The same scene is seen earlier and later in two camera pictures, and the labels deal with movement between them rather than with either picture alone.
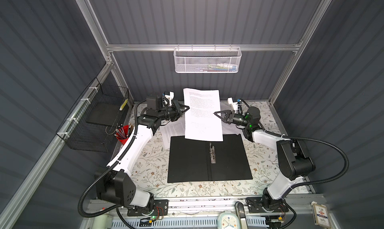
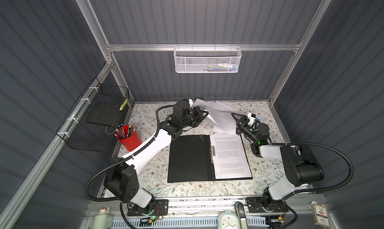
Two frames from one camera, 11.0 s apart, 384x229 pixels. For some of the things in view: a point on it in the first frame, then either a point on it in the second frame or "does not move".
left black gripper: (181, 105) -> (199, 111)
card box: (320, 215) does not move
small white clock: (228, 220) does not move
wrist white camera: (170, 95) -> (190, 101)
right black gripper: (228, 114) -> (240, 129)
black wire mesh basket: (91, 124) does not move
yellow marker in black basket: (124, 103) does not move
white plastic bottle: (103, 222) does not move
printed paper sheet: (201, 123) -> (231, 161)
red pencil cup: (123, 133) does not move
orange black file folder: (198, 160) does not move
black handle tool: (240, 212) does not move
